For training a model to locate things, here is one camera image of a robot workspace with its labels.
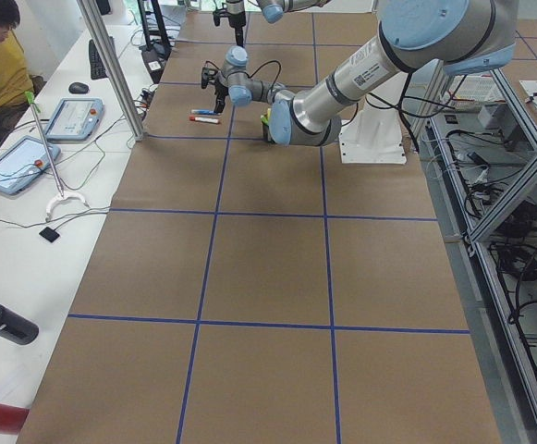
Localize small black square pad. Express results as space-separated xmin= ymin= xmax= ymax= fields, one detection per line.
xmin=39 ymin=227 xmax=60 ymax=243

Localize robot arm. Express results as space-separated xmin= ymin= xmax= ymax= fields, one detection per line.
xmin=201 ymin=0 xmax=519 ymax=146
xmin=213 ymin=0 xmax=329 ymax=47

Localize black computer mouse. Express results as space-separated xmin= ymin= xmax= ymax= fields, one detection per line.
xmin=68 ymin=81 xmax=90 ymax=94

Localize black thermos bottle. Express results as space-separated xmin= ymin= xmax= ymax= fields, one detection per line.
xmin=0 ymin=304 xmax=39 ymax=345

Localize teach pendant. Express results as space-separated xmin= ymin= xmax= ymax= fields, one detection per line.
xmin=0 ymin=136 xmax=51 ymax=196
xmin=44 ymin=97 xmax=104 ymax=142

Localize black keyboard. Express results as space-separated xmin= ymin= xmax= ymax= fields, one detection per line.
xmin=88 ymin=39 xmax=107 ymax=80

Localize near teach pendant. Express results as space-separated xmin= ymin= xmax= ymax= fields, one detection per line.
xmin=0 ymin=136 xmax=51 ymax=196

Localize white paper notebook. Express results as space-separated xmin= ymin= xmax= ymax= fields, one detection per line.
xmin=448 ymin=75 xmax=503 ymax=102

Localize metal rod white base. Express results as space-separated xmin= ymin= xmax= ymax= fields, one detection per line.
xmin=24 ymin=91 xmax=90 ymax=220

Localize brown paper table cover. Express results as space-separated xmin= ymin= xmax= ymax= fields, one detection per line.
xmin=19 ymin=13 xmax=500 ymax=443

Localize black monitor stand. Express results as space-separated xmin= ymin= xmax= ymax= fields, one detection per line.
xmin=138 ymin=0 xmax=172 ymax=84

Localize black mesh pen cup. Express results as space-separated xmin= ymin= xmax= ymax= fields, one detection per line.
xmin=262 ymin=123 xmax=275 ymax=144

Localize far teach pendant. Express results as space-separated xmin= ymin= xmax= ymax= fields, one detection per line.
xmin=44 ymin=97 xmax=104 ymax=142

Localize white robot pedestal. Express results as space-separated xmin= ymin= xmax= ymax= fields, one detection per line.
xmin=338 ymin=105 xmax=407 ymax=165

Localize blue marker pen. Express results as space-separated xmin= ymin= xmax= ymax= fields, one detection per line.
xmin=190 ymin=109 xmax=217 ymax=116

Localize aluminium frame post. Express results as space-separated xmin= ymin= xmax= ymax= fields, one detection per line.
xmin=77 ymin=0 xmax=144 ymax=142

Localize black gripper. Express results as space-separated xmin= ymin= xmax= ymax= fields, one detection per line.
xmin=201 ymin=66 xmax=228 ymax=114
xmin=213 ymin=3 xmax=247 ymax=46

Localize red capped white marker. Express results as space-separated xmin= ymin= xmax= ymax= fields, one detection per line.
xmin=189 ymin=115 xmax=221 ymax=125

